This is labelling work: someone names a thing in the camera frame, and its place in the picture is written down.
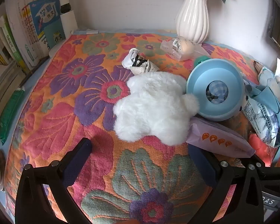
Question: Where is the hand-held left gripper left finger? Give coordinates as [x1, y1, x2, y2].
[15, 138, 93, 224]

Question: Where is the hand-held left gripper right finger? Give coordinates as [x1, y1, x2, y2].
[196, 148, 265, 224]

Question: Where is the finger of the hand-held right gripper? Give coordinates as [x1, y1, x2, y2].
[255, 160, 280, 189]

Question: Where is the purple packet with paw prints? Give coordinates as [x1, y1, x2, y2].
[186, 117, 256, 158]

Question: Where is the white plush toy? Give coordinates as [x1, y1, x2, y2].
[113, 71, 200, 145]

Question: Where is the blue round container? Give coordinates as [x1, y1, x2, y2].
[186, 58, 244, 122]

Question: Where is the white sock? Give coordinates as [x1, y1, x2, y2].
[121, 48, 141, 69]

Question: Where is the floral orange blanket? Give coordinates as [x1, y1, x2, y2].
[3, 29, 280, 224]

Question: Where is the printed clear plastic bag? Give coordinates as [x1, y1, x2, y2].
[244, 85, 280, 148]

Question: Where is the green packet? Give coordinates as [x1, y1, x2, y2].
[0, 86, 26, 145]

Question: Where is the small teal toy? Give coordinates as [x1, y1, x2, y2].
[193, 56, 210, 67]

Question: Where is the clear bag with beige egg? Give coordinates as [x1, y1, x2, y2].
[160, 37, 211, 62]

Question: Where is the white ribbed vase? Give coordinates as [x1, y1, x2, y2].
[176, 0, 214, 44]

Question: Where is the row of books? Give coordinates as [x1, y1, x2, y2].
[0, 0, 67, 94]

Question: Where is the black television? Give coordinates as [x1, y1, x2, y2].
[267, 0, 280, 52]

